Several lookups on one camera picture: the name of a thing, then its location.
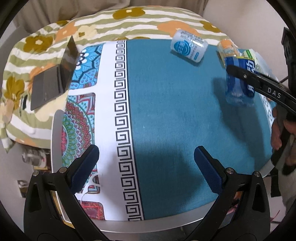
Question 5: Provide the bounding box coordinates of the small black remote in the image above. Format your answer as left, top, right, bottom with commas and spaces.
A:
21, 94, 28, 110

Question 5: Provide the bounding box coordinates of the person's right hand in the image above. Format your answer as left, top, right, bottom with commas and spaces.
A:
271, 104, 295, 175

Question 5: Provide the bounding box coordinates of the dark grey laptop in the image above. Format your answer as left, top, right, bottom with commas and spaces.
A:
31, 37, 78, 110

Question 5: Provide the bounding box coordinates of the pale blue labelled cup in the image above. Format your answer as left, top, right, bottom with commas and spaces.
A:
170, 30, 209, 63

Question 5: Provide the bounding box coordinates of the floral striped bed quilt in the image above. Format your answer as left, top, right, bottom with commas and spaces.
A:
1, 4, 227, 151

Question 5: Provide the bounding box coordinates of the blue patterned tablecloth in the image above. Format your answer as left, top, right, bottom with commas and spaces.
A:
62, 39, 273, 221

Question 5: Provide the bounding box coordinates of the green white labelled cup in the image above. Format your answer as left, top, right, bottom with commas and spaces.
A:
242, 49, 272, 76

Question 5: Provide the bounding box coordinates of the orange labelled clear cup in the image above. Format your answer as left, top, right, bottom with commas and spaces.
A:
217, 39, 240, 67

